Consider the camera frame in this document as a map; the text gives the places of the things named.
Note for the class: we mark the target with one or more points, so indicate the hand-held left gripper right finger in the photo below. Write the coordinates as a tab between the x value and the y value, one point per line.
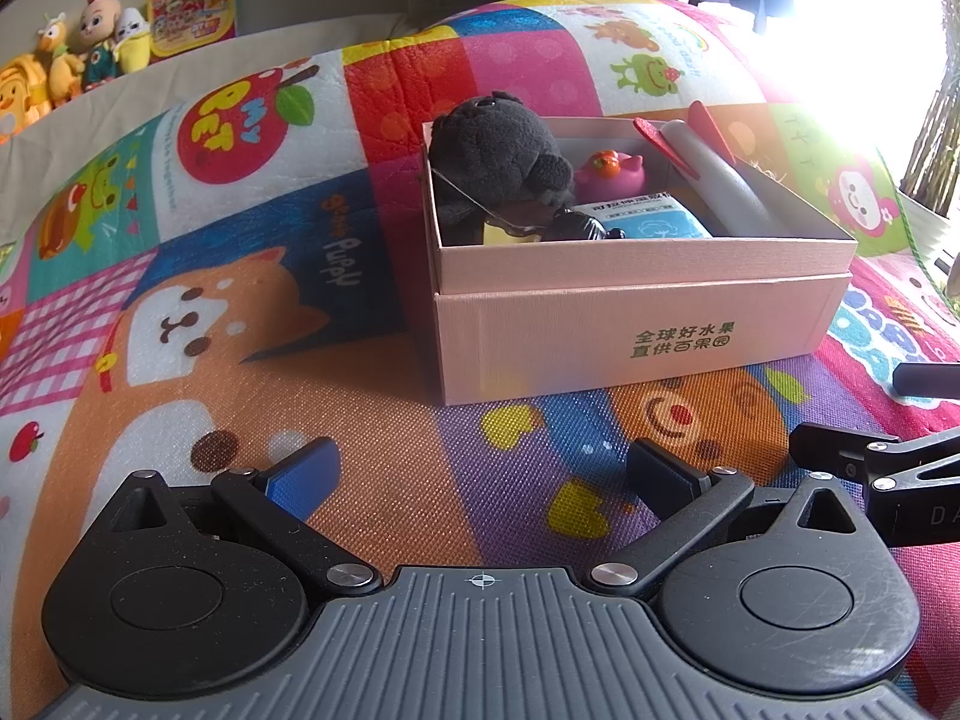
664	476

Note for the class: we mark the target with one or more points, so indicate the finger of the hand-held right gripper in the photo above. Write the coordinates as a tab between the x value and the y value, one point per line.
832	446
926	379

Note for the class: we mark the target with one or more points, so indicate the pink cardboard box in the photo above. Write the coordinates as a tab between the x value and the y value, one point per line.
600	315

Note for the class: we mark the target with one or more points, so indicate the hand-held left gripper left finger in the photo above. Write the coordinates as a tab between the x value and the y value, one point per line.
304	476

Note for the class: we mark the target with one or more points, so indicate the red toy fruit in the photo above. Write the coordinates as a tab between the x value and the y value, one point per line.
611	176

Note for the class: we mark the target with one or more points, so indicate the white yellow banana plush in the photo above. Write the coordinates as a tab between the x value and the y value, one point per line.
131	37

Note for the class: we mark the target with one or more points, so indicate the colourful printed play mat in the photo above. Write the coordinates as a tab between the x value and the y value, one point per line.
225	315

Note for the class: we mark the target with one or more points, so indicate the dark grey plush toy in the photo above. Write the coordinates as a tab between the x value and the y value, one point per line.
487	150

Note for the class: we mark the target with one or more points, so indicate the blue white tissue packet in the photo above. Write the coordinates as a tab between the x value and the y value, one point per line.
652	223

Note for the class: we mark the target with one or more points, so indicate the red white foam rocket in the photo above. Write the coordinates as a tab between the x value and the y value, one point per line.
739	191

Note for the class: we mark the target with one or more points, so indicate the yellow orange striped plush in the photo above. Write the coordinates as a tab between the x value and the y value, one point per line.
21	101

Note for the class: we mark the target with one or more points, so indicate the orange duck plush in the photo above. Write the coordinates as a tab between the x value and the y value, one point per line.
60	60

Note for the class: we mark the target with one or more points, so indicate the potted green plant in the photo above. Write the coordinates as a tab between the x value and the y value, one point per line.
934	165

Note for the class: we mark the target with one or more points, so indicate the small black red figurine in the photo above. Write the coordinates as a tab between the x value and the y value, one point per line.
585	226

